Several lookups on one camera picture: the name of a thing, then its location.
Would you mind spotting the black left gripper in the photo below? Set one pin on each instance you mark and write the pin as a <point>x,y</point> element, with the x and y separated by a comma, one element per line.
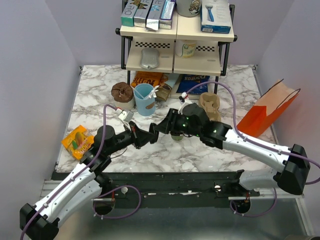
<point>139,137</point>

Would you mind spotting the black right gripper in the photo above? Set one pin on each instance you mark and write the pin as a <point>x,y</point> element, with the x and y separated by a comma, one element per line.
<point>169,124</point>

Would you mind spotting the green paper coffee cup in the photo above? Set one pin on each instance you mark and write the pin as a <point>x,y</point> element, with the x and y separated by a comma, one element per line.
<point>177,137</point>

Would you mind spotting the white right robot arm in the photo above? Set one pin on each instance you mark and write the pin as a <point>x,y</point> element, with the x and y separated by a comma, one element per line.
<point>288,166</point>

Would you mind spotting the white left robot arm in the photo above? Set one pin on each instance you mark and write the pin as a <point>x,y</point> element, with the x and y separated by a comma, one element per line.
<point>42,220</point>

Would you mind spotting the light blue cup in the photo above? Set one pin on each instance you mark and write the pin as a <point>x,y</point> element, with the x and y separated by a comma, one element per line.
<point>144,99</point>

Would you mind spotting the olive brown small package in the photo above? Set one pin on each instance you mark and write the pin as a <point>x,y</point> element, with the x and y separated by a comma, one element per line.
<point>163,92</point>

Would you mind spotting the orange snack bag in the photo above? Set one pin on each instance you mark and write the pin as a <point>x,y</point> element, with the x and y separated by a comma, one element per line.
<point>152,78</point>

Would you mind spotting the blue Doritos chip bag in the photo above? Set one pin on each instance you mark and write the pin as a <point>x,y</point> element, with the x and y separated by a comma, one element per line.
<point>188,81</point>

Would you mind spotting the brown and white pouch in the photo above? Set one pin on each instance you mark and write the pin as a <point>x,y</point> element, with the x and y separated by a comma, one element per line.
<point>123,96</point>

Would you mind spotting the brown cardboard cup carrier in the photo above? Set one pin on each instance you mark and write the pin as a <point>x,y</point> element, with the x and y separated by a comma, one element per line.
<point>210,102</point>

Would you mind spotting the orange snack packet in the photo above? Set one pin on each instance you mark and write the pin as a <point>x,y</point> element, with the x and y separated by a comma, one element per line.
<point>78,142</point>

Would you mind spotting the white printed paper cup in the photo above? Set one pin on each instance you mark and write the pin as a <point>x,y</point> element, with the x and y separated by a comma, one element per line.
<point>185,48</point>

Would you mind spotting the silver blue toothpaste box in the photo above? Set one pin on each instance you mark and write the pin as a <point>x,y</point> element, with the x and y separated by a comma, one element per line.
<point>153,19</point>

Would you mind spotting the orange paper gift bag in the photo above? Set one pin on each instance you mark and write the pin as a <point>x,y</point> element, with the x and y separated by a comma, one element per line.
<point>267,109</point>

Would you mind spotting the teal toothpaste box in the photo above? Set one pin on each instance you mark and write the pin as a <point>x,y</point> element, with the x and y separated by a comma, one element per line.
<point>127,16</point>

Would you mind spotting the purple white toothpaste box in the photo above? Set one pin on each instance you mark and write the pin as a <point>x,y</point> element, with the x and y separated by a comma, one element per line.
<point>166,17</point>

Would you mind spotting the grey cartoon mug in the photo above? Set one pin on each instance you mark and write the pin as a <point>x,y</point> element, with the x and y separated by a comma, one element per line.
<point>188,8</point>

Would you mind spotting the blue razor package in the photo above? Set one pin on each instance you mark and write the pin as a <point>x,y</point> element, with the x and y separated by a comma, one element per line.
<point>215,17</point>

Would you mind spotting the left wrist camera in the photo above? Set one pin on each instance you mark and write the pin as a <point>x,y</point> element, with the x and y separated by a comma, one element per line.
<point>124,115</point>

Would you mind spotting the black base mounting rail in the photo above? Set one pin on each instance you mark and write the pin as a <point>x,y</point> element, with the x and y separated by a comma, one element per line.
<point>169,190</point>

